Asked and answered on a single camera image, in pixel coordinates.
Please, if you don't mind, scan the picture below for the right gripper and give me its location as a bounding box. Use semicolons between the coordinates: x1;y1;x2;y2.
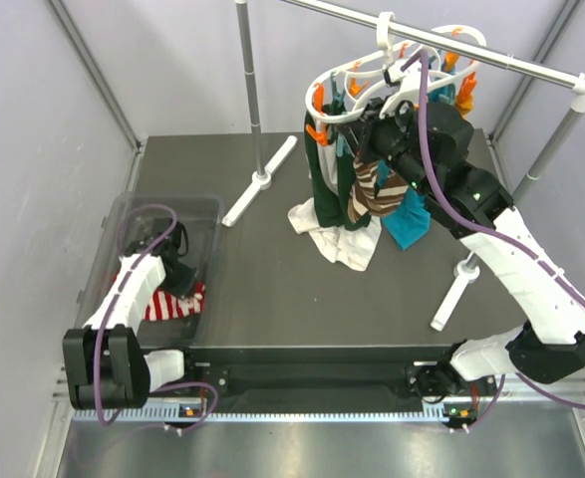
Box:
338;96;433;198

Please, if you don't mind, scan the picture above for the red white striped sock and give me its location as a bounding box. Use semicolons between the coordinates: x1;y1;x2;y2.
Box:
103;270;205;325

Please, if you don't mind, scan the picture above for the brown white striped sock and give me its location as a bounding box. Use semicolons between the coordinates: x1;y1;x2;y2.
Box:
369;166;409;217

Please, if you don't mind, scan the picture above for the white clip hanger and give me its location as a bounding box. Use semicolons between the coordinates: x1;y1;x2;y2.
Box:
304;12;479;147

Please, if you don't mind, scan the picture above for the orange sock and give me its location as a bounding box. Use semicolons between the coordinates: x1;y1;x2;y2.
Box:
455;73;477;116

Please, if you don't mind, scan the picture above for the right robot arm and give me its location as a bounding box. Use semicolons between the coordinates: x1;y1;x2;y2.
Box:
337;101;585;394

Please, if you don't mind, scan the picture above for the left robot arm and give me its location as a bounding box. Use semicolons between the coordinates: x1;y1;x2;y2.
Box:
62;216;203;411

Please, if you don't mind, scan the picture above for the clear plastic bin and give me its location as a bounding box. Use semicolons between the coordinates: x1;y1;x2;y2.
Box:
76;192;223;350

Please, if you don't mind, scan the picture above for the green white sock pair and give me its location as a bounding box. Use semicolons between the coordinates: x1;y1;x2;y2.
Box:
287;114;382;272

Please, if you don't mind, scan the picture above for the blue sock pair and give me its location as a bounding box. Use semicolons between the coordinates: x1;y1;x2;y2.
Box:
382;186;431;251

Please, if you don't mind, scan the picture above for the metal clothes rack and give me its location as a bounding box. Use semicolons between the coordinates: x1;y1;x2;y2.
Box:
220;0;585;331

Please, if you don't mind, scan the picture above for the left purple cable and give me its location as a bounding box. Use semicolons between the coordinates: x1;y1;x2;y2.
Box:
95;203;219;428

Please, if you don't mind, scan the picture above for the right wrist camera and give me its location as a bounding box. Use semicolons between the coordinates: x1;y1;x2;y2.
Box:
380;47;439;120

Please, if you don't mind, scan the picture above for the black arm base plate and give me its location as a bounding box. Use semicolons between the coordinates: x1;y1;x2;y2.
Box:
181;358;468;398

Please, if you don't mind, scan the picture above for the slotted cable duct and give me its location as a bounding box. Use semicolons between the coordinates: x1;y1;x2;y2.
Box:
72;400;477;423

